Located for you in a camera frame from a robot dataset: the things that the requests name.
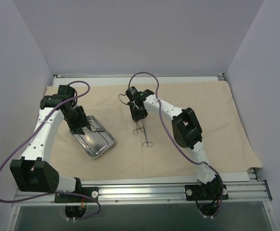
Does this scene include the steel instrument tray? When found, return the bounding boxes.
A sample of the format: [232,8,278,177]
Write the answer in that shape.
[69,115,115,159]

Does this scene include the steel surgical scissors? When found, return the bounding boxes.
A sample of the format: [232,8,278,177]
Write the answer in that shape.
[142,125,153,148]

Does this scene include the beige surgical wrap cloth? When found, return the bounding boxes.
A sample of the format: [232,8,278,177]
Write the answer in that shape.
[21,80,263,181]

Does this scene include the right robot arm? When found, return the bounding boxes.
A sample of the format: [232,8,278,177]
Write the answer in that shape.
[125,87,223,199]

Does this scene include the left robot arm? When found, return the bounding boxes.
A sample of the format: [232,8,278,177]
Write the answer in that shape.
[10,84,92,202]

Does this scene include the back aluminium rail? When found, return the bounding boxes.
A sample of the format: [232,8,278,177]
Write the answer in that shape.
[53,73,225,78]

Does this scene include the aluminium rail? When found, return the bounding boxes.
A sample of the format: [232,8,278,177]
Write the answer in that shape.
[217,73,262,181]
[12,180,272,207]
[53,73,225,78]

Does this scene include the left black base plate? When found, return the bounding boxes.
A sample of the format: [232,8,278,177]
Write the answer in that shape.
[54,186,99,204]

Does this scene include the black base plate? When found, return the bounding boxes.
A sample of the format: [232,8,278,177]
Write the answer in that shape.
[54,186,99,204]
[184,184,222,201]

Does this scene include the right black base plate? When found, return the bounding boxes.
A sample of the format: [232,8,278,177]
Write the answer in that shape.
[184,184,222,201]

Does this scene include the right side aluminium rail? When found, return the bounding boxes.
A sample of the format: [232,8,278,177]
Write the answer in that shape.
[217,73,262,181]

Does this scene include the front aluminium rail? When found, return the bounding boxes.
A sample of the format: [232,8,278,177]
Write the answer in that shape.
[12,180,272,207]

